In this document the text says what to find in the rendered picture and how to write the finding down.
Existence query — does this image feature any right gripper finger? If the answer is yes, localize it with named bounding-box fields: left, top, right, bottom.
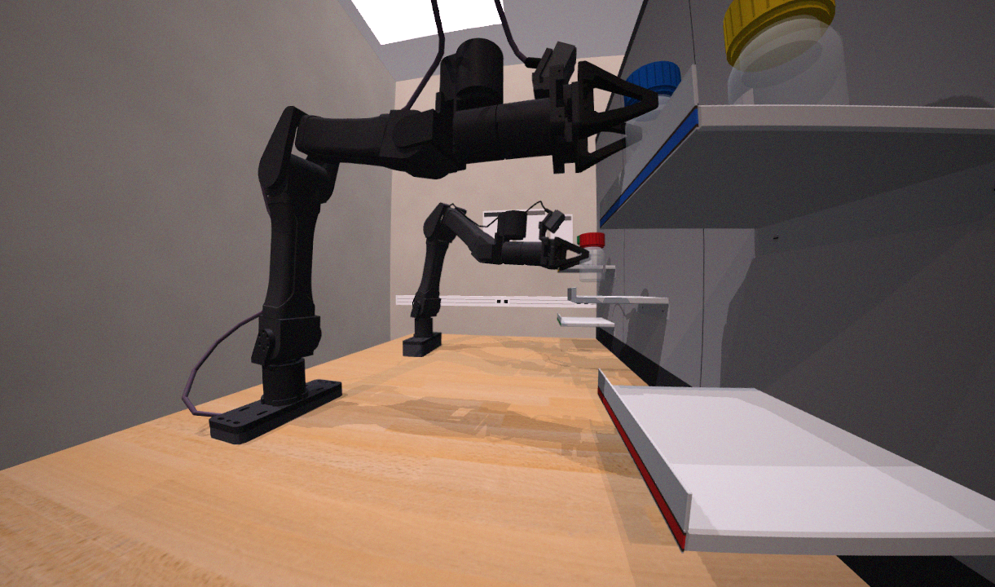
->
left=575, top=122, right=626, bottom=173
left=578, top=60, right=658, bottom=139

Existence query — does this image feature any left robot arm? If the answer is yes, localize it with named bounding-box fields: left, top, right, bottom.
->
left=403, top=202, right=527, bottom=345

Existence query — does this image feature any white bottle with yellow cap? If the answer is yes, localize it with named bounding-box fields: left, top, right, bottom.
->
left=723, top=0, right=849, bottom=105

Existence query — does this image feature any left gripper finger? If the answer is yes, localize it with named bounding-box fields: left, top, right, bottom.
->
left=559, top=245, right=580, bottom=271
left=552, top=236, right=589, bottom=268

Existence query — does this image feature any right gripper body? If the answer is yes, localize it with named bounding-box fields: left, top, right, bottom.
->
left=496, top=48, right=579, bottom=174

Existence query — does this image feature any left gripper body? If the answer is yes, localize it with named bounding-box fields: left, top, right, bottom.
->
left=521, top=212, right=558, bottom=270

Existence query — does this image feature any clear glass bottle with red cap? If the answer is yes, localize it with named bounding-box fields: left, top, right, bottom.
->
left=579, top=232, right=605, bottom=282

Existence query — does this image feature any clear bottle with blue cap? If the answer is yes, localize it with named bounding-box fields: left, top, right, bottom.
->
left=625, top=61, right=681, bottom=162

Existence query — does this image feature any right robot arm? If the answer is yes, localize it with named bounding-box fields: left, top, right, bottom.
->
left=209, top=38, right=505, bottom=434

